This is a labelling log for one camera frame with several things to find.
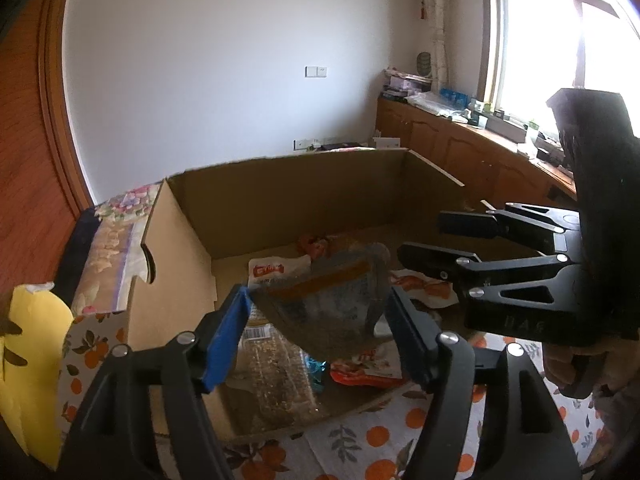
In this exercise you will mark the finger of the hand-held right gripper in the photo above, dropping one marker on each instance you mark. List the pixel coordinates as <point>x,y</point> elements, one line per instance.
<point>435,260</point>
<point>465,223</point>

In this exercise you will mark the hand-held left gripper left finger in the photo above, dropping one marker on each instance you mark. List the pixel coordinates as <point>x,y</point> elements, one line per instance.
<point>227,340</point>

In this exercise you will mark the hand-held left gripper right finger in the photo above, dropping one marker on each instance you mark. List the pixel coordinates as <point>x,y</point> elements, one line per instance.
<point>410,340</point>

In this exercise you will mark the white and orange snack packet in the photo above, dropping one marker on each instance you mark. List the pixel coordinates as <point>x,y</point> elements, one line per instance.
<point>430,287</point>

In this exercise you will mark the clear packet of grains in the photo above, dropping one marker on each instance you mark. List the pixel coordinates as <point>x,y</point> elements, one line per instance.
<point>270,375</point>

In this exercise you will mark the red and white packet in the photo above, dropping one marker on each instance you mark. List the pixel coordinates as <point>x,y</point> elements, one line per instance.
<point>365,372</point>

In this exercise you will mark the clear packet with red label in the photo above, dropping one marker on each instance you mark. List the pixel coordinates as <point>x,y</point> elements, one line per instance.
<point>275,270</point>

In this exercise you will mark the small blue wrapper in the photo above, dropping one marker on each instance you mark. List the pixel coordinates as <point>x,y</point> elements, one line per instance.
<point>315,367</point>

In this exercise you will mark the translucent packet with orange strip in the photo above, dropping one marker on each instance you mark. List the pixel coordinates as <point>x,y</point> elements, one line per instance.
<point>325,305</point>

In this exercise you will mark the red crinkled snack packet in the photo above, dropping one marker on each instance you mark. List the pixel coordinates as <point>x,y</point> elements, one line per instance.
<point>315,246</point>

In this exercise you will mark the brown cardboard box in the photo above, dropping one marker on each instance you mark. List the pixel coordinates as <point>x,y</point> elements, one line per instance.
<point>300,195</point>

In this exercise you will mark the person's right hand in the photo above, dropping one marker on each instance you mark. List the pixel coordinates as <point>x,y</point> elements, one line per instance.
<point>557,365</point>

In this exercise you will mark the wooden cabinet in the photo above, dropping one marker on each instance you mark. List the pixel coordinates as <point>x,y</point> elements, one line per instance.
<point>450,145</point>

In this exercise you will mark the orange print tablecloth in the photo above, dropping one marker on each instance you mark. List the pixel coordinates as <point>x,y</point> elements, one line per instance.
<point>360,440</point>

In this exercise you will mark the small white box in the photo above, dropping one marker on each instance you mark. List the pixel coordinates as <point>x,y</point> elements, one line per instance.
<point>386,141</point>

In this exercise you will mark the clutter of boxes and papers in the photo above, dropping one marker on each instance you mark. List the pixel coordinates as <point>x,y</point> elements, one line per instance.
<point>450,102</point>

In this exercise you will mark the floral blanket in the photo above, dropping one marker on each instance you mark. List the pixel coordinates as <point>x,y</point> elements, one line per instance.
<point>115,250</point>

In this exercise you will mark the dark hand fan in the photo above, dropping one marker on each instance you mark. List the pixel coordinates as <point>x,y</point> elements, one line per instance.
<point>424,63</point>

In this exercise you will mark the window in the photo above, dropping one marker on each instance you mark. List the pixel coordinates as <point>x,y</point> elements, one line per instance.
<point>540,50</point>

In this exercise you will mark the yellow plush toy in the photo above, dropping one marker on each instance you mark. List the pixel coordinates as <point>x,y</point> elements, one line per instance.
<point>30,385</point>

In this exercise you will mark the pale curtain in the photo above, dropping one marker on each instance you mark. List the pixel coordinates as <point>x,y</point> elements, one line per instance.
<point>442,20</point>

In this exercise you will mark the red hanging tassel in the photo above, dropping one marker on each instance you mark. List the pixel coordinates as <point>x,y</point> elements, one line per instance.
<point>425,7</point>

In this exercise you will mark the wooden door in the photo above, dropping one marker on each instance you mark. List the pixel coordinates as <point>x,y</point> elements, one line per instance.
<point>30,135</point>

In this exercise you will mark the white wall outlets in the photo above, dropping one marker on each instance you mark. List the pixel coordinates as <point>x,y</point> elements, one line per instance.
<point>305,144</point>

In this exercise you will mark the white wall switch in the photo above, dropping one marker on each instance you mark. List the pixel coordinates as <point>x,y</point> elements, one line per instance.
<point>316,71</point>

